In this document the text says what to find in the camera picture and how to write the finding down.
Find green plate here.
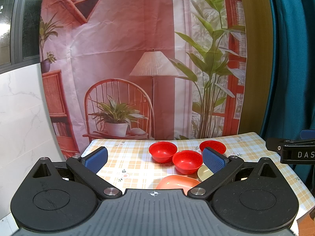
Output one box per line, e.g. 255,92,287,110
197,165,214,182

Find teal curtain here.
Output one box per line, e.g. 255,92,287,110
260,0,315,185

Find red bowl middle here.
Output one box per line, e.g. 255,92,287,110
172,150,203,175

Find red bowl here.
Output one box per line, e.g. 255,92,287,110
199,140,226,154
172,150,203,175
148,141,178,164

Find orange plate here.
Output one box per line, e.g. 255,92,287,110
156,175,200,195

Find white marble panel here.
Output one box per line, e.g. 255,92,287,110
0,64,64,217

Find printed room backdrop cloth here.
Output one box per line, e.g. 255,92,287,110
40,0,247,158

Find checkered tablecloth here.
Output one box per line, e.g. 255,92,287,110
82,132,314,217

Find red bowl left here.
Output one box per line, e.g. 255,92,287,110
148,141,178,164

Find red bowl right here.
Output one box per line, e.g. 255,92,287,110
199,140,226,154

